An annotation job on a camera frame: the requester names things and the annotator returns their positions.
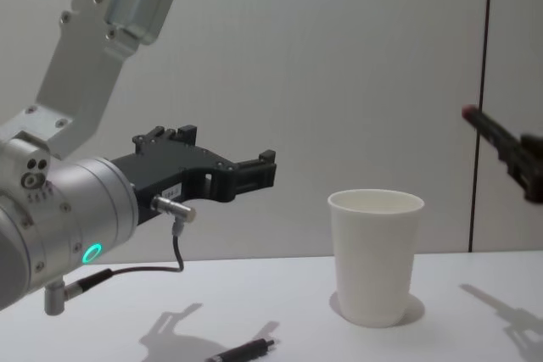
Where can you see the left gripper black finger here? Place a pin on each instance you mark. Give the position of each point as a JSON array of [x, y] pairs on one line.
[[161, 135], [254, 173]]

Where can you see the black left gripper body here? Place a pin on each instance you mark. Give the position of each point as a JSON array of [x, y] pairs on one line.
[[169, 167]]

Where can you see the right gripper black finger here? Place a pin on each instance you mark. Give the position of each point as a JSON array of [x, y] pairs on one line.
[[492, 129]]

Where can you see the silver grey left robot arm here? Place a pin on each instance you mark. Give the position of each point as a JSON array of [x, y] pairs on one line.
[[63, 205]]

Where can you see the white table cloth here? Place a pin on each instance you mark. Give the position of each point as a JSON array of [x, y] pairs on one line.
[[271, 307]]

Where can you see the white paper cup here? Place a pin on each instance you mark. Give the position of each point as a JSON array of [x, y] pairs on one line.
[[373, 260]]

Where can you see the black pen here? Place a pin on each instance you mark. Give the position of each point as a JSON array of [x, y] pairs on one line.
[[242, 349]]

